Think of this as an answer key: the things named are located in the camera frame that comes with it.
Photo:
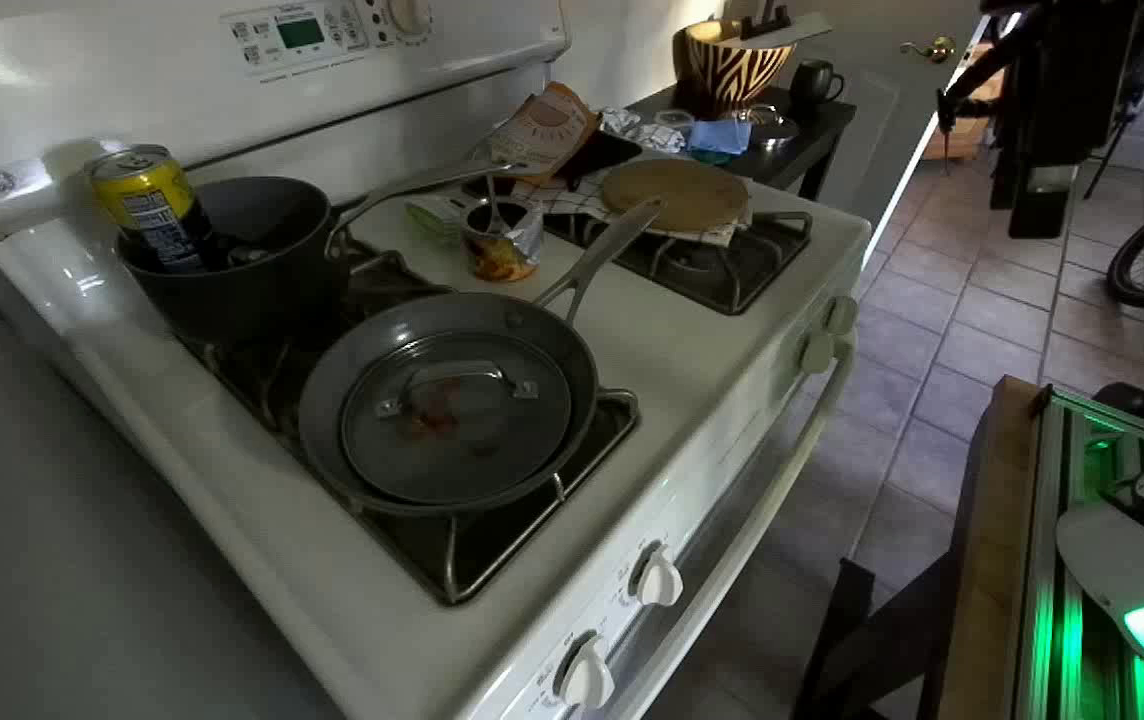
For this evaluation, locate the brown paper bag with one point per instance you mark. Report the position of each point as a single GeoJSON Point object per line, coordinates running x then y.
{"type": "Point", "coordinates": [550, 125]}

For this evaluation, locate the crumpled clear plastic wrap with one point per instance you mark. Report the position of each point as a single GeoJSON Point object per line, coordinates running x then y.
{"type": "Point", "coordinates": [644, 130]}

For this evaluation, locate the white stove knob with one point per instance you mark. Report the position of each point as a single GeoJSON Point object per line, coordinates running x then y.
{"type": "Point", "coordinates": [817, 349]}
{"type": "Point", "coordinates": [587, 679]}
{"type": "Point", "coordinates": [840, 312]}
{"type": "Point", "coordinates": [658, 576]}

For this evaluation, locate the wooden table edge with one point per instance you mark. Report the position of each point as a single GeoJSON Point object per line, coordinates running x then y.
{"type": "Point", "coordinates": [998, 562]}

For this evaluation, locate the black mug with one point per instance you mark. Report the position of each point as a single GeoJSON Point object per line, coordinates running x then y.
{"type": "Point", "coordinates": [814, 86]}

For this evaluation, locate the black chair frame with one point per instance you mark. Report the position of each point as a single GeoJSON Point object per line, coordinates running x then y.
{"type": "Point", "coordinates": [867, 642]}

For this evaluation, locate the round cork cutting board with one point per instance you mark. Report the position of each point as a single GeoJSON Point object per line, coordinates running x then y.
{"type": "Point", "coordinates": [676, 193]}

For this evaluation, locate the white flat plate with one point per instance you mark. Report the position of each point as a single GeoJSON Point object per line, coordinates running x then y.
{"type": "Point", "coordinates": [398, 225]}

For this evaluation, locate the black side table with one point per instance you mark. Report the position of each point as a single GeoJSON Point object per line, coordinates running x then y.
{"type": "Point", "coordinates": [804, 147]}

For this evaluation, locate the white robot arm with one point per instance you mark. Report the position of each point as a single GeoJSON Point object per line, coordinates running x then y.
{"type": "Point", "coordinates": [1118, 562]}

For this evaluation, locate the zebra pattern basket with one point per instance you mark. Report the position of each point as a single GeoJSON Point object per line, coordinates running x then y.
{"type": "Point", "coordinates": [732, 66]}

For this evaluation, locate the yellow blue drink can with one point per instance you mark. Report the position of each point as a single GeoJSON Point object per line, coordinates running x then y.
{"type": "Point", "coordinates": [155, 200]}

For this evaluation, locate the black stove burner grate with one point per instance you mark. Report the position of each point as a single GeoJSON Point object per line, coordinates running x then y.
{"type": "Point", "coordinates": [719, 280]}
{"type": "Point", "coordinates": [494, 546]}

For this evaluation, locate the black equipment stand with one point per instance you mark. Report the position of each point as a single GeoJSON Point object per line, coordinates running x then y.
{"type": "Point", "coordinates": [1044, 120]}

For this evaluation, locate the grey frying pan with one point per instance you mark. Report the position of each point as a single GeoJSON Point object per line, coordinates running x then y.
{"type": "Point", "coordinates": [332, 415]}

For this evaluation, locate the aluminium frame with green light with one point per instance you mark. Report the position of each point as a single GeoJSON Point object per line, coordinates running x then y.
{"type": "Point", "coordinates": [1066, 455]}

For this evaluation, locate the black cooking pot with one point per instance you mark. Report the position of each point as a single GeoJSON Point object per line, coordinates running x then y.
{"type": "Point", "coordinates": [265, 266]}

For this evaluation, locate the small cup with utensils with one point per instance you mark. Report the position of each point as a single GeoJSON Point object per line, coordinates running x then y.
{"type": "Point", "coordinates": [507, 242]}

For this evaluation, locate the brass door knob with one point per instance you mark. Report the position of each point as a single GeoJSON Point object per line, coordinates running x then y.
{"type": "Point", "coordinates": [931, 51]}

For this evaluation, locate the white gas stove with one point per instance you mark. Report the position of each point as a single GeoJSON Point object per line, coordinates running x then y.
{"type": "Point", "coordinates": [694, 360]}

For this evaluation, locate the small glass bowl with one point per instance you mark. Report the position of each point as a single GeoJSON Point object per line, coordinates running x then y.
{"type": "Point", "coordinates": [767, 125]}

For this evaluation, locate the blue sponge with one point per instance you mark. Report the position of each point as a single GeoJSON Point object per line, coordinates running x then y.
{"type": "Point", "coordinates": [719, 139]}

